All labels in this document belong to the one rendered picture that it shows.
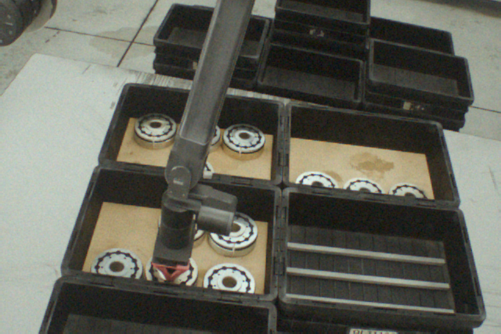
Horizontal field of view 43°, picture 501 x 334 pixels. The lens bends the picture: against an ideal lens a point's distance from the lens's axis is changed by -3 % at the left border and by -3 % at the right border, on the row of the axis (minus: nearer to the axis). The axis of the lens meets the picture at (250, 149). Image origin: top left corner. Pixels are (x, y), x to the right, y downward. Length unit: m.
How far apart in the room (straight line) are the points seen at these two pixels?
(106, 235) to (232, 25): 0.59
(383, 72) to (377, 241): 1.27
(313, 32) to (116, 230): 1.58
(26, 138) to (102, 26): 1.89
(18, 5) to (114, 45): 2.03
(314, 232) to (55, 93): 0.93
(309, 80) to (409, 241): 1.31
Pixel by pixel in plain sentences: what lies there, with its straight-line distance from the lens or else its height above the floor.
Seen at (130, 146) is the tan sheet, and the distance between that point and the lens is 1.59.
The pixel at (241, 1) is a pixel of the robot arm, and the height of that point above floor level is 1.41.
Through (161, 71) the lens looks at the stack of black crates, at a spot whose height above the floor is 0.46.
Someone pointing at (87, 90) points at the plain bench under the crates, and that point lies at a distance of 1.99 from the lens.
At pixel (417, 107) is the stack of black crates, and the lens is 2.45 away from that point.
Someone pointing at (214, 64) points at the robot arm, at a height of 1.31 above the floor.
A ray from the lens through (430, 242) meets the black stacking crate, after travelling 1.51.
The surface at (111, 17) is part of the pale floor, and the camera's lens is 3.73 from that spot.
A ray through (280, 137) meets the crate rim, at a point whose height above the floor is 0.93.
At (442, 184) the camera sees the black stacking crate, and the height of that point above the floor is 0.89.
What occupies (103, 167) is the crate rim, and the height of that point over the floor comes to 0.93.
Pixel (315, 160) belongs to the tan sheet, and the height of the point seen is 0.83.
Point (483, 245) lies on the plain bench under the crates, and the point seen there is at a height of 0.70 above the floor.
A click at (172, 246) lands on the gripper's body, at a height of 0.99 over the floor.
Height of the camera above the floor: 1.89
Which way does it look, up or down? 41 degrees down
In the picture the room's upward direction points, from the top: 8 degrees clockwise
